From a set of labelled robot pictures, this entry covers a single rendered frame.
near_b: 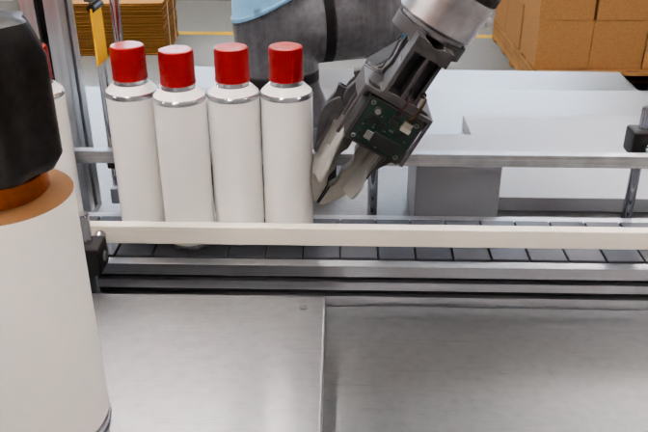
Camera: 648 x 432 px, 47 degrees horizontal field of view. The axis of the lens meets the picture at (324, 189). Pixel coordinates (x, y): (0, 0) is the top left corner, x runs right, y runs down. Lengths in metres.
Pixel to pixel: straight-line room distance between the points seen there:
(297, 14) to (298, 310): 0.46
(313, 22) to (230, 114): 0.32
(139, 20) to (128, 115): 4.00
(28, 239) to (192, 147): 0.29
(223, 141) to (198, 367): 0.23
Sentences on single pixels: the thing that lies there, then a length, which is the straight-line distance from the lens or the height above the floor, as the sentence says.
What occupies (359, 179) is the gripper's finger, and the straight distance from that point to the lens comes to 0.73.
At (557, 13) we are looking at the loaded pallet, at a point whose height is 0.43.
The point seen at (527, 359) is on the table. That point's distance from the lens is 0.74.
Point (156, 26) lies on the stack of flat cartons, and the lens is 4.73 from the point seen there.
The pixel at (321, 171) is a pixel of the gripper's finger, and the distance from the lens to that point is 0.73.
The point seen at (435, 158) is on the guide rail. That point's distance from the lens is 0.80.
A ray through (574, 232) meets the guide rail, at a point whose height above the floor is 0.91.
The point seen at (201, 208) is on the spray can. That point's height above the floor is 0.93.
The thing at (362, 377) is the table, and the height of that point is 0.83.
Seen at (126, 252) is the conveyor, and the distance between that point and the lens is 0.80.
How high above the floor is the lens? 1.28
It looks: 26 degrees down
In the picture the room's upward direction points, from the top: straight up
